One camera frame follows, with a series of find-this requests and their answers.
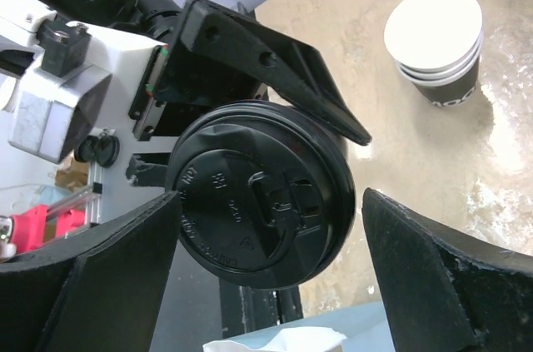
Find black plastic cup lid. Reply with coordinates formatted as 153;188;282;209
165;101;356;290

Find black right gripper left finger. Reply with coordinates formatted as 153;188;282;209
1;191;180;351

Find stack of paper cups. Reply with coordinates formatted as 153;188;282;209
383;0;484;108

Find white paper coffee cup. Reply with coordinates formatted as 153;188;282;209
289;105;348;160

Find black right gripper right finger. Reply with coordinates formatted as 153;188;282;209
362;188;532;351

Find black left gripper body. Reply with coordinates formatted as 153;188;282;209
128;44;268;141

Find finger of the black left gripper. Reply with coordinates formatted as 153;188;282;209
179;0;372;146
127;154;170;187

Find light blue paper bag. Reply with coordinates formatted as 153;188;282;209
203;301;395;352

